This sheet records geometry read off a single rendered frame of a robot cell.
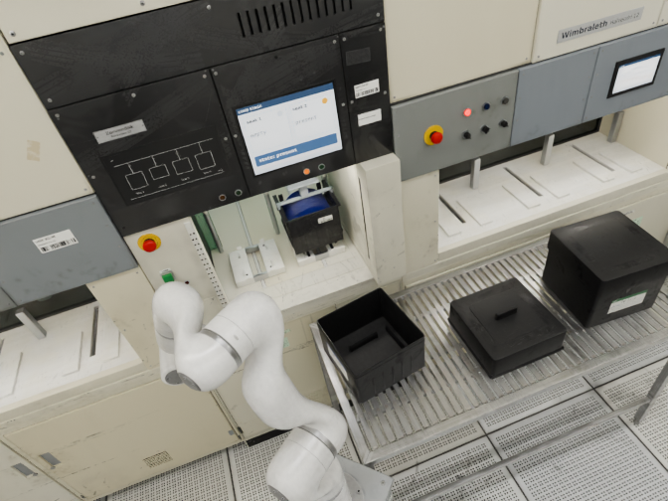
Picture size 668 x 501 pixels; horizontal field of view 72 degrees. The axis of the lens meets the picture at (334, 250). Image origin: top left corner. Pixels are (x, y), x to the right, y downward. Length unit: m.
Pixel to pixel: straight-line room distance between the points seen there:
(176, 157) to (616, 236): 1.49
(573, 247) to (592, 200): 0.54
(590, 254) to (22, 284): 1.80
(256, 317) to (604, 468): 1.92
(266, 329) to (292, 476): 0.36
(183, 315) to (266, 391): 0.22
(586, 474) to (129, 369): 1.95
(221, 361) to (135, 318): 0.88
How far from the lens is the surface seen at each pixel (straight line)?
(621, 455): 2.55
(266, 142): 1.37
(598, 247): 1.83
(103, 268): 1.56
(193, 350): 0.87
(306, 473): 1.12
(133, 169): 1.37
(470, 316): 1.71
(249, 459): 2.50
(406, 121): 1.50
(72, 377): 2.01
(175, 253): 1.54
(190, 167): 1.37
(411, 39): 1.44
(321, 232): 1.85
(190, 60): 1.27
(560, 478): 2.42
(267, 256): 1.98
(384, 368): 1.55
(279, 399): 0.98
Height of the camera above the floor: 2.18
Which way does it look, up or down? 42 degrees down
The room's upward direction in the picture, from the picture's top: 11 degrees counter-clockwise
